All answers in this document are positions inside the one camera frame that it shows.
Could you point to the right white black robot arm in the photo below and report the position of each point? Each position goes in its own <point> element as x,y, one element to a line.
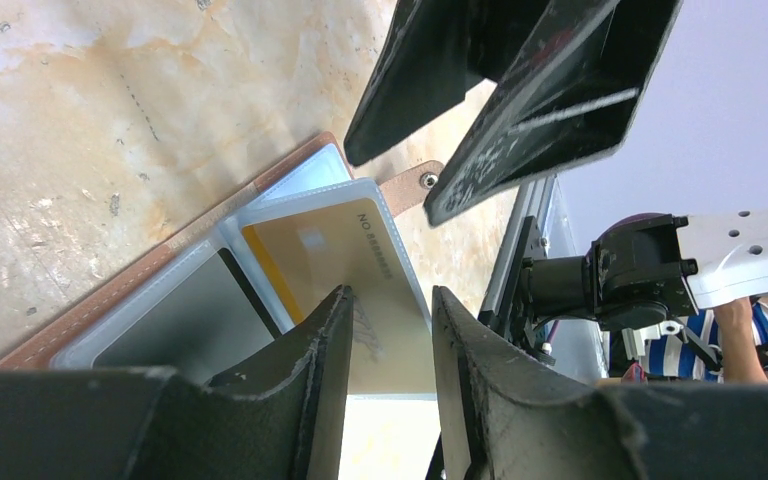
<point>651,270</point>

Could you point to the person in striped shirt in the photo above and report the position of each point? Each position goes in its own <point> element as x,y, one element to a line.
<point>736,333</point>

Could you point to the gold VIP credit card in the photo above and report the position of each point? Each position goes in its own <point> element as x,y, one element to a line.
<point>351,298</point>

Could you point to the aluminium frame rail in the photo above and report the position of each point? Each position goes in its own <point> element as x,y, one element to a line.
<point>538,228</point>

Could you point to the brown leather card holder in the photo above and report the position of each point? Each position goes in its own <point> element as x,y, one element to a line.
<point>252,268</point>

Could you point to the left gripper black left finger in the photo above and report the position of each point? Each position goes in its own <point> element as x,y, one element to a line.
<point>277,415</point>

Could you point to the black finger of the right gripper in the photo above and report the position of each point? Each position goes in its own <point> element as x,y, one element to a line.
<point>568,98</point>
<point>434,53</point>

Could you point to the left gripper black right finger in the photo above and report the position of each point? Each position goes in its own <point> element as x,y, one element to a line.
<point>504,415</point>

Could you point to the black credit card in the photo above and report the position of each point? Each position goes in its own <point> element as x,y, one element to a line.
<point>209,323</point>

